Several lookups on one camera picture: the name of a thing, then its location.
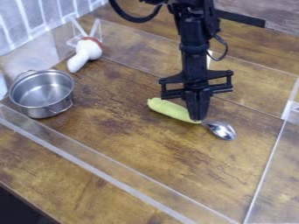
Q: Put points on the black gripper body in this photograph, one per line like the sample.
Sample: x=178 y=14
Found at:
x=195 y=80

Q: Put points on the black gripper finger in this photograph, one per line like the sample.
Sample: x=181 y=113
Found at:
x=205 y=102
x=191 y=101

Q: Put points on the green handled metal spoon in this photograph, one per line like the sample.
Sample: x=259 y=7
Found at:
x=221 y=129

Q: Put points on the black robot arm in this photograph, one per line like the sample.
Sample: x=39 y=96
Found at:
x=199 y=9

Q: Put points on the black bar on table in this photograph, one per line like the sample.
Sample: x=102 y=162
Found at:
x=247 y=20

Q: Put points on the white toy mushroom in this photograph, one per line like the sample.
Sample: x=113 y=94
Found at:
x=89 y=50

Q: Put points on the clear acrylic stand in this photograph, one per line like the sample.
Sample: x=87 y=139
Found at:
x=79 y=32

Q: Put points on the small steel pot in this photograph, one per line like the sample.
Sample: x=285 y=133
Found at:
x=42 y=93

